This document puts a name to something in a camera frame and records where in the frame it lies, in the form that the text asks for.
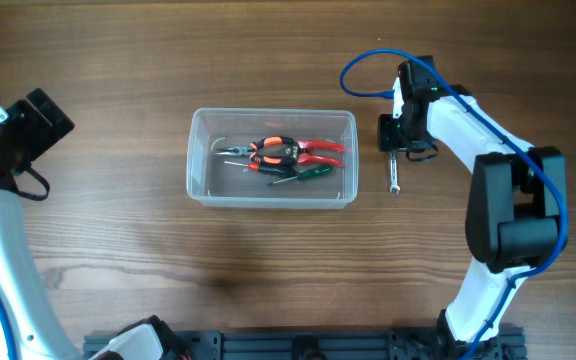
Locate silver combination wrench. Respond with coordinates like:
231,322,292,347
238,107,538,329
389,151,401,194

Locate green handled screwdriver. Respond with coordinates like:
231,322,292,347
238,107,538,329
269,165,334,186

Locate clear plastic container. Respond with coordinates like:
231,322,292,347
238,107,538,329
186,108,359,209

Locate red black handled screwdriver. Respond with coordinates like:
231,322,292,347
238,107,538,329
225,161,296,178

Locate orange black long-nose pliers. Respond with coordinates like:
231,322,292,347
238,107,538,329
216,136,296,166

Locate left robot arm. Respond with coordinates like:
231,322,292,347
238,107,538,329
0,88,83,359

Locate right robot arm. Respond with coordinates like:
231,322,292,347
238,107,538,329
378,56,567,347

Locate right blue cable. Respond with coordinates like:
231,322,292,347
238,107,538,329
338,47,569,360

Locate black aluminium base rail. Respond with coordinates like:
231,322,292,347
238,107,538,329
82,327,527,360

